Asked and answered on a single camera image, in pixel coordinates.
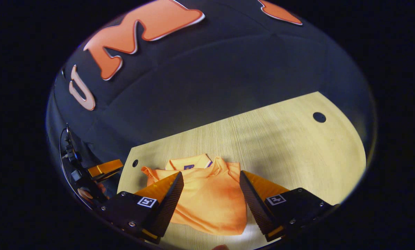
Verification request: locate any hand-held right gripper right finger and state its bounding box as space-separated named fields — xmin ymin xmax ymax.
xmin=239 ymin=170 xmax=336 ymax=243

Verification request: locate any orange T-shirt with collar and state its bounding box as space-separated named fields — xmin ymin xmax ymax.
xmin=141 ymin=153 xmax=248 ymax=236

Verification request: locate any thin light gripper cable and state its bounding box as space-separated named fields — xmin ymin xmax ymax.
xmin=59 ymin=127 xmax=90 ymax=208

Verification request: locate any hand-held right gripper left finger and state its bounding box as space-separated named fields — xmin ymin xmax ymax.
xmin=96 ymin=171 xmax=185 ymax=244

